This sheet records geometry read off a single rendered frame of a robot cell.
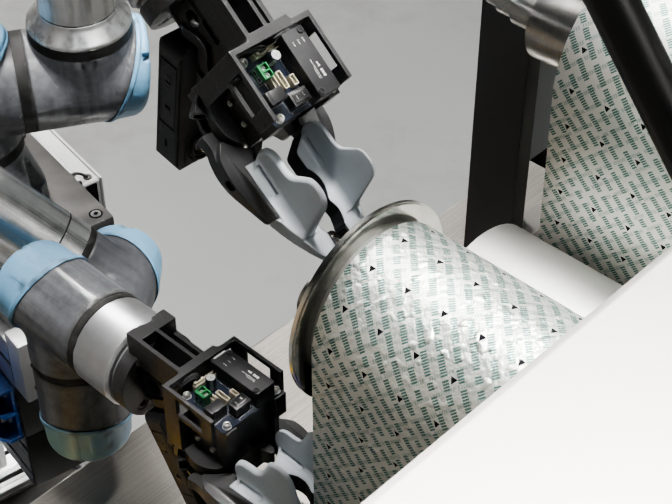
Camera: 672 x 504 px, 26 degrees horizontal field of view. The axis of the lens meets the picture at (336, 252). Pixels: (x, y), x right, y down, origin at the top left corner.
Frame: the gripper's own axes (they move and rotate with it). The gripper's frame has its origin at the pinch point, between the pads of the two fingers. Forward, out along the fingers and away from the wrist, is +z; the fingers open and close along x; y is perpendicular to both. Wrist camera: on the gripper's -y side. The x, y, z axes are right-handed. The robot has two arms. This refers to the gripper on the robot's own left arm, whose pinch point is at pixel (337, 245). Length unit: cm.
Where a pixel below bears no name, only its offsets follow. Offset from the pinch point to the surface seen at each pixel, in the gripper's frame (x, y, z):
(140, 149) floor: 100, -196, -38
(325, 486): -7.4, -6.6, 13.4
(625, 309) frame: -29, 54, 5
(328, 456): -7.4, -3.8, 11.5
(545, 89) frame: 29.6, -6.3, -1.0
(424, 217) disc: 3.8, 4.8, 1.6
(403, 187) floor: 129, -164, 0
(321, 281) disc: -5.9, 5.3, 1.3
